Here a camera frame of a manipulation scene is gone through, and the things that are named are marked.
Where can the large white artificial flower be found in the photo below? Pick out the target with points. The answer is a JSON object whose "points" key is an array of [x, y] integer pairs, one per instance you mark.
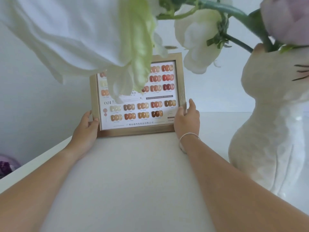
{"points": [[79, 36]]}

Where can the purple object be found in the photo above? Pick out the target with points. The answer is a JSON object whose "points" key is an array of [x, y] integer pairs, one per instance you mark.
{"points": [[7, 165]]}

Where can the small white artificial flower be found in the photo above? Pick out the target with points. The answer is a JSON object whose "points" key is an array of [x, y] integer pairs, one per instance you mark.
{"points": [[198, 36]]}

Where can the person's left forearm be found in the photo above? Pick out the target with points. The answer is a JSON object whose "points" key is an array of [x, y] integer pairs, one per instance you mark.
{"points": [[33, 188]]}

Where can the person's left hand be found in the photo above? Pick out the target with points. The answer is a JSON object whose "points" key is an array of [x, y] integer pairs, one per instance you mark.
{"points": [[83, 136]]}

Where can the person's right hand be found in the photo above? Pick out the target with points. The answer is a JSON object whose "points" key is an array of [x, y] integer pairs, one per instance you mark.
{"points": [[187, 125]]}

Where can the framed nail colour chart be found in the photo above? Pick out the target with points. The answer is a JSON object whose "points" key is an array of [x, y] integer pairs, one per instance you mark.
{"points": [[154, 111]]}

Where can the pink artificial flower bud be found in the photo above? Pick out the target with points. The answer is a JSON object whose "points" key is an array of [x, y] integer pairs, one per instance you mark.
{"points": [[287, 19]]}

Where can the person's right thumb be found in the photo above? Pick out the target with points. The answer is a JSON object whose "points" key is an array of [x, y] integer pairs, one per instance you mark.
{"points": [[180, 113]]}

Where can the person's left thumb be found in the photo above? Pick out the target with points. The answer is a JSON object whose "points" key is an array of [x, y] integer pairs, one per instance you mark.
{"points": [[94, 123]]}

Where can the person's right forearm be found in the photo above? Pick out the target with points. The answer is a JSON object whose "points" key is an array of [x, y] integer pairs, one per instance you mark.
{"points": [[236, 188]]}

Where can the white cat-shaped vase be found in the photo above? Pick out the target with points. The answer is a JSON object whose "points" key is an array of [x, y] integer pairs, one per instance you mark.
{"points": [[270, 123]]}

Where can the green flower stem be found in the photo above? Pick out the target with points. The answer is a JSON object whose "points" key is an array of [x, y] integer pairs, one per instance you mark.
{"points": [[241, 19]]}

